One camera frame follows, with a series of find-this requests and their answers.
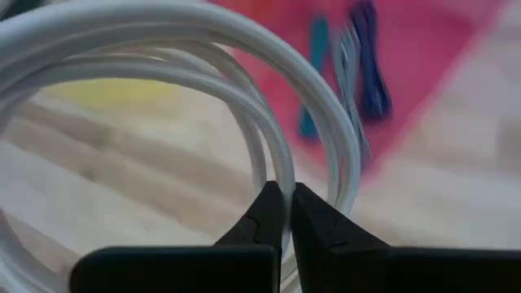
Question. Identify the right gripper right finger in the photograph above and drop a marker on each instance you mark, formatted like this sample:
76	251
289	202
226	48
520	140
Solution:
366	268

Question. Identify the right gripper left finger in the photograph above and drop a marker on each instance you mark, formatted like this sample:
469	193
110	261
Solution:
228	268

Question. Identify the yellow plastic bin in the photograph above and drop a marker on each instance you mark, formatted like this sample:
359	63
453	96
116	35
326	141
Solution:
110	91

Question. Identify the pink plastic bin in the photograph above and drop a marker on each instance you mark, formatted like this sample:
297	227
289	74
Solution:
427	61

